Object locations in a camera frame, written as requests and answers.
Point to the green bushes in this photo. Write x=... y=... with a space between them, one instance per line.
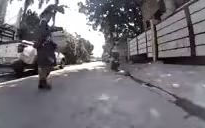
x=75 y=48

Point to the grey asphalt road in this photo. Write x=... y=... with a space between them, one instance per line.
x=90 y=100

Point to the large leafy tree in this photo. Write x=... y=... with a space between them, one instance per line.
x=116 y=16

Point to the dark tree trunk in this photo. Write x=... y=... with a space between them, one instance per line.
x=45 y=53

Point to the grey concrete pavement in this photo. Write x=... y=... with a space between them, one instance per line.
x=176 y=80

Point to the brown building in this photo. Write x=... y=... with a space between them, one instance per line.
x=156 y=10

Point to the white slatted fence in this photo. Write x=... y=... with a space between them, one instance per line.
x=176 y=36

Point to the white pickup truck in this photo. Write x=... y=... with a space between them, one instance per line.
x=13 y=53

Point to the pale kerb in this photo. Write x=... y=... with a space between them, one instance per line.
x=10 y=83

